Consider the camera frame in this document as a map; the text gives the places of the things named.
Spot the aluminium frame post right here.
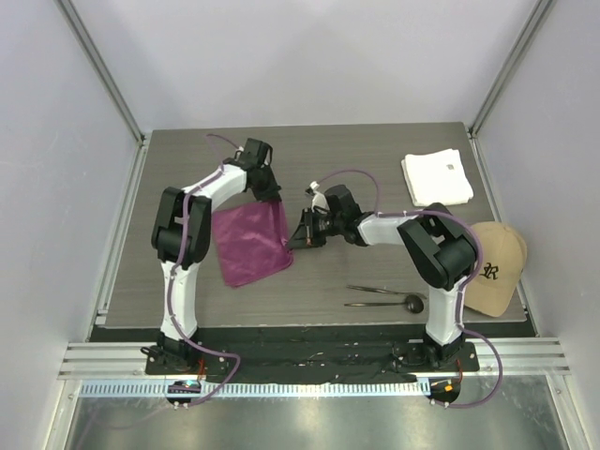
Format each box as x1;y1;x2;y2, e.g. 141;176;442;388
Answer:
468;0;556;139

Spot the slotted cable duct strip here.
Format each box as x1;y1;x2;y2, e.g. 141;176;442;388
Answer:
80;378;430;399

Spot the aluminium frame post left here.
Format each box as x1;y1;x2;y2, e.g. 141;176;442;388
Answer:
54;0;145;144

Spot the aluminium front rail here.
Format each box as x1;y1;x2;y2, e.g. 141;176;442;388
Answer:
58;337;570;380

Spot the magenta cloth napkin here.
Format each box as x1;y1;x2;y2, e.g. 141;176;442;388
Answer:
212;201;293;288

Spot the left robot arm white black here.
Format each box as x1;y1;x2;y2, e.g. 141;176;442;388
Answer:
143;162;280;374

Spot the aluminium frame post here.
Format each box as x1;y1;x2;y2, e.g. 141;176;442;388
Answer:
54;0;145;144
468;0;556;139

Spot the tan baseball cap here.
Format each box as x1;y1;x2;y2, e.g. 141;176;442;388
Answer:
465;221;528;318

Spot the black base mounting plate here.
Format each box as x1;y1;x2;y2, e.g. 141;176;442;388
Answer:
88;325;540;381

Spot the dark metal fork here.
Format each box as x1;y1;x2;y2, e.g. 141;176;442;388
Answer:
346;285;428;299

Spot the white folded towel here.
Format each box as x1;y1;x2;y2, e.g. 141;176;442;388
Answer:
401;149;473;207

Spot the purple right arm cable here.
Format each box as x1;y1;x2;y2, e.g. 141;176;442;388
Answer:
316;169;505;410

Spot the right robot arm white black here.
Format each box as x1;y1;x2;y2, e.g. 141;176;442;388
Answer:
287;185;482;370

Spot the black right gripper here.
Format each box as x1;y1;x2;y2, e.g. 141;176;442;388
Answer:
287;208;344;251

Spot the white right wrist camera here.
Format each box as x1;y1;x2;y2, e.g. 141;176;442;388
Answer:
305;181;329;211

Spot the dark metal spoon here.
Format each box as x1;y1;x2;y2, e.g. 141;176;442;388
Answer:
345;294;425;314

